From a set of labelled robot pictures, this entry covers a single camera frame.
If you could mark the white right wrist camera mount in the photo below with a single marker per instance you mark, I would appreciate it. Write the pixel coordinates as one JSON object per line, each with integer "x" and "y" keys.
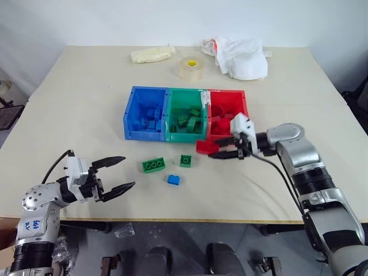
{"x": 243, "y": 126}

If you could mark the green plastic bin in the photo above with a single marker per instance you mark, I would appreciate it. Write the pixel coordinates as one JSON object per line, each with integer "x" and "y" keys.
{"x": 178, "y": 100}

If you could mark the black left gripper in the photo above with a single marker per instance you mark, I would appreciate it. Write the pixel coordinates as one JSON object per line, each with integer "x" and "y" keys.
{"x": 94, "y": 188}

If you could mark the red plastic bin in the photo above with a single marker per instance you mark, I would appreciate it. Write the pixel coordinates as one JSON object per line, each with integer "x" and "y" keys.
{"x": 227, "y": 99}

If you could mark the red building block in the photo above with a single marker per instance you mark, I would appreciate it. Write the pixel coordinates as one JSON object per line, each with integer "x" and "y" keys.
{"x": 206, "y": 147}
{"x": 229, "y": 116}
{"x": 221, "y": 127}

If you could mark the crumpled clear plastic bag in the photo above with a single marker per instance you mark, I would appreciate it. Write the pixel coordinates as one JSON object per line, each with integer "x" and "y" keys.
{"x": 63, "y": 253}

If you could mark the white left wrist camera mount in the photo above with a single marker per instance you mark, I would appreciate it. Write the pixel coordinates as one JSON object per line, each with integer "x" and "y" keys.
{"x": 75, "y": 171}

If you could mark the rusty metal bracket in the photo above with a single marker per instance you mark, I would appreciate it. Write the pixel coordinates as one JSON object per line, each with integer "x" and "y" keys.
{"x": 110, "y": 263}
{"x": 266, "y": 266}

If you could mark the clear packing tape roll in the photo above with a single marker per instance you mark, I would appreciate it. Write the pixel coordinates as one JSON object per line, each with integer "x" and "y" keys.
{"x": 190, "y": 69}

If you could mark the crumpled clear plastic wrap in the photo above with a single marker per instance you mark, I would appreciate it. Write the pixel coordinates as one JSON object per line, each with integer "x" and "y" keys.
{"x": 125, "y": 230}

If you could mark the crumpled white plastic bag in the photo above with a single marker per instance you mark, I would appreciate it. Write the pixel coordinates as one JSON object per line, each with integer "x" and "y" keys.
{"x": 244, "y": 57}

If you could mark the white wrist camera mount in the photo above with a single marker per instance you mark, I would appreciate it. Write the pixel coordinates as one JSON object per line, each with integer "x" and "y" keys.
{"x": 243, "y": 126}
{"x": 75, "y": 171}

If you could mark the black table frame bar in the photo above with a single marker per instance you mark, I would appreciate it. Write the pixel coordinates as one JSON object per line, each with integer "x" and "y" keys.
{"x": 281, "y": 229}
{"x": 86, "y": 227}

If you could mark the small green building block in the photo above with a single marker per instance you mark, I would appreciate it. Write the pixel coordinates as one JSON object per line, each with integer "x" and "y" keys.
{"x": 186, "y": 161}

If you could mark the cream filled plastic bag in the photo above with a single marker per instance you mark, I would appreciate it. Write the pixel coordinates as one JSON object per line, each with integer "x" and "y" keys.
{"x": 151, "y": 54}

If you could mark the blue plastic bin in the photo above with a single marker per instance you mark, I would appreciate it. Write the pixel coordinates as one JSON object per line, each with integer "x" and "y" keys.
{"x": 135, "y": 115}

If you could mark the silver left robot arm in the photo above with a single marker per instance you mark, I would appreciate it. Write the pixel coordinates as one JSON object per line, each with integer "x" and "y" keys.
{"x": 37, "y": 207}

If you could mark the long green building block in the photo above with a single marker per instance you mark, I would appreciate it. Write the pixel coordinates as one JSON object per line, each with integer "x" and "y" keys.
{"x": 153, "y": 165}

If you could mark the black mesh stand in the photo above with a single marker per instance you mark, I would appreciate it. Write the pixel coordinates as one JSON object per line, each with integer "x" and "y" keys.
{"x": 10, "y": 116}

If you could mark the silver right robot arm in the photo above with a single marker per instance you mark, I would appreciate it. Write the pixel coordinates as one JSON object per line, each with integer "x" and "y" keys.
{"x": 304, "y": 161}

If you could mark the dark rounded shape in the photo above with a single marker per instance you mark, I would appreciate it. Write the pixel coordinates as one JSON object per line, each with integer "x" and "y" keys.
{"x": 224, "y": 260}
{"x": 158, "y": 261}

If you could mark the small blue building block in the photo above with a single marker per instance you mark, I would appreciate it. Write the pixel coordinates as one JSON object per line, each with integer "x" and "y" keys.
{"x": 174, "y": 180}

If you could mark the black chair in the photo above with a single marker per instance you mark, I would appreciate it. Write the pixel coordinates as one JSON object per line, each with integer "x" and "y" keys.
{"x": 358, "y": 97}

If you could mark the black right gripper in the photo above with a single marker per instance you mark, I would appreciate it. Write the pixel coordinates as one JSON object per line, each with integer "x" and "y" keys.
{"x": 241, "y": 146}

